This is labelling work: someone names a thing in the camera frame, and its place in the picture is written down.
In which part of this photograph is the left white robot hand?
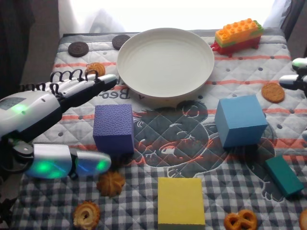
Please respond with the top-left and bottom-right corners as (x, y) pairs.
(0, 69), (118, 180)

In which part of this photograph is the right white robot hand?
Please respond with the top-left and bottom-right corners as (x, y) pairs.
(279, 57), (307, 91)

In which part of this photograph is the blue foam cube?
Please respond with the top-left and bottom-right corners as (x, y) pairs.
(214, 94), (269, 149)

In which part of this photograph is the purple foam cube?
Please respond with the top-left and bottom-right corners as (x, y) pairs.
(93, 104), (135, 154)

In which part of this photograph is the white round plate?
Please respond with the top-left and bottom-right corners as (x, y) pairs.
(117, 28), (215, 99)

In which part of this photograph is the yellow foam cube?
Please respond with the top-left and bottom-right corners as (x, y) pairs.
(157, 177), (206, 230)

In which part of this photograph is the flat round orange biscuit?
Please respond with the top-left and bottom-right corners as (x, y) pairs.
(261, 82), (285, 104)

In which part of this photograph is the dark curtain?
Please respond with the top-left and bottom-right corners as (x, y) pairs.
(0, 0), (60, 96)
(262, 0), (307, 59)

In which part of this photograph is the orange green red brick train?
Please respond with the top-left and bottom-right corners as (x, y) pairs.
(210, 18), (264, 57)

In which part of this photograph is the chocolate sandwich cookie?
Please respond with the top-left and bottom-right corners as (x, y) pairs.
(68, 42), (89, 58)
(112, 34), (131, 50)

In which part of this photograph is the orange swirl cookie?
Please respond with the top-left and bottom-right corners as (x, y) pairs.
(85, 62), (106, 75)

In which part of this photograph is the teal rectangular block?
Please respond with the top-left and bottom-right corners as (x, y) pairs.
(265, 155), (305, 198)

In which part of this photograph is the flower shaped butter cookie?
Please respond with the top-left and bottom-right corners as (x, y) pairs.
(96, 171), (126, 197)

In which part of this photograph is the grey quilt with bear print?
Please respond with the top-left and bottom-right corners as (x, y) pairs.
(9, 30), (307, 230)

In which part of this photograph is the pretzel shaped cookie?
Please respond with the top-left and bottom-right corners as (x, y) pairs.
(224, 209), (258, 230)

